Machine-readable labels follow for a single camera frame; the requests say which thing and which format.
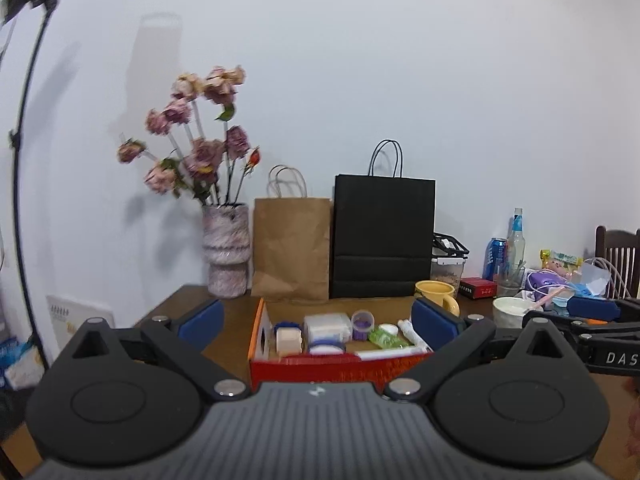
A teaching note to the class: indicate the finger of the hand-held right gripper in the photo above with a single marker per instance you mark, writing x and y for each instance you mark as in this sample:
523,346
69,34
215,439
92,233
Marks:
592,308
560,324

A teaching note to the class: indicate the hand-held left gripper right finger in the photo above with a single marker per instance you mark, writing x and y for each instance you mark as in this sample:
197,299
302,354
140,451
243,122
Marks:
435,324

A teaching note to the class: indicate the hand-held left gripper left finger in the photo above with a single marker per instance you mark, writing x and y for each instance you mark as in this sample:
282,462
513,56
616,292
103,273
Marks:
202,321

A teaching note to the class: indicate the white plastic bottle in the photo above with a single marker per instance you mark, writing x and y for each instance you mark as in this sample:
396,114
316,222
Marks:
414,335

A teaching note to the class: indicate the green bottle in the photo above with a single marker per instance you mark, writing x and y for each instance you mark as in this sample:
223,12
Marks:
387,337

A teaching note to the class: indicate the beige round box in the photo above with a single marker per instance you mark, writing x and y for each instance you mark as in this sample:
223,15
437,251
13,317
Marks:
288,340

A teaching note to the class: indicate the red cardboard box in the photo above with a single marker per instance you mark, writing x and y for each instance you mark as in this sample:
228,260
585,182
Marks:
340,372

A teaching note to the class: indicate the white box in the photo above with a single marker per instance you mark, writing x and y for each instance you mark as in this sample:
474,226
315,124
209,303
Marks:
327,329

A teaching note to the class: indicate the blue round lid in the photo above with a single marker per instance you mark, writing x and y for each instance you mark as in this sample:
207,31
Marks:
326,349

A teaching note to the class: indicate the orange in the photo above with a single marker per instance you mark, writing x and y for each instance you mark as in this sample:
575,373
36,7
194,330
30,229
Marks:
596,320

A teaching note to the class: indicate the blue tissue pack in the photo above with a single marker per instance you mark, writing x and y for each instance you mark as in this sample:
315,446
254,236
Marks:
587,290

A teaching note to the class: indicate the pink spoon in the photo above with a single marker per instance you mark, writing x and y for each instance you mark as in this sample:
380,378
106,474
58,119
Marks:
540,302

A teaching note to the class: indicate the yellow mug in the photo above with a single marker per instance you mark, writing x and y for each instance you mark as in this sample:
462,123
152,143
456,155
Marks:
434,291

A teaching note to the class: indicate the translucent white container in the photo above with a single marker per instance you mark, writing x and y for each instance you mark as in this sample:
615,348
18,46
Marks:
596,272

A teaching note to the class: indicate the purple device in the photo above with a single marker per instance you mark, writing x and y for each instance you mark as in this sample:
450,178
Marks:
547,282

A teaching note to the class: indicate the white bowl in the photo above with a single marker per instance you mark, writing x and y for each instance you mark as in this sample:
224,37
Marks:
510,312

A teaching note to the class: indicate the dark wooden chair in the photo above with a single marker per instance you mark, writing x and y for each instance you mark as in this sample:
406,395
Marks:
617,260

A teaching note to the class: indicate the clear container with black lid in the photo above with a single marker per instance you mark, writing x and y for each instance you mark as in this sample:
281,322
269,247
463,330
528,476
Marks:
446,270

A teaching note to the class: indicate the small red box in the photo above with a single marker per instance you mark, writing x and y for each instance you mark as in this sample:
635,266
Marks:
477,288

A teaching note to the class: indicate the colourful snack packet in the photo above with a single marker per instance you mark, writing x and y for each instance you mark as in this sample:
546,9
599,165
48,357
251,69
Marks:
560,260

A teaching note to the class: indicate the clear drinking glass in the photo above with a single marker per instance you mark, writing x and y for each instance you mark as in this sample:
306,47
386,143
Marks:
510,282

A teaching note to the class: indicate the pink textured vase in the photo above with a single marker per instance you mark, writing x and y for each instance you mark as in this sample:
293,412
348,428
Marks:
226,255

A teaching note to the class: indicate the blue soda can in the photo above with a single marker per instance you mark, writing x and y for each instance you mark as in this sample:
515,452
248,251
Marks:
494,257

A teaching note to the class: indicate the black paper bag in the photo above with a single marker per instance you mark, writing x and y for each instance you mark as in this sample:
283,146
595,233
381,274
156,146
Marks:
382,235

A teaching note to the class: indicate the brown paper bag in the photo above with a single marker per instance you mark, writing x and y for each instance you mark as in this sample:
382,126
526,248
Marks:
292,250

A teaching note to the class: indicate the dried rose bouquet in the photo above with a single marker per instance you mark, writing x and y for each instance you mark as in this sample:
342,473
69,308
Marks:
200,155

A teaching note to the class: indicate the blue white plastic packet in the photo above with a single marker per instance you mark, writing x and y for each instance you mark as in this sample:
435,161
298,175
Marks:
22,365

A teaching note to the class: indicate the white wall socket panel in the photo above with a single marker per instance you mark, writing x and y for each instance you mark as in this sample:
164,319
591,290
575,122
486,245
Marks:
75,320

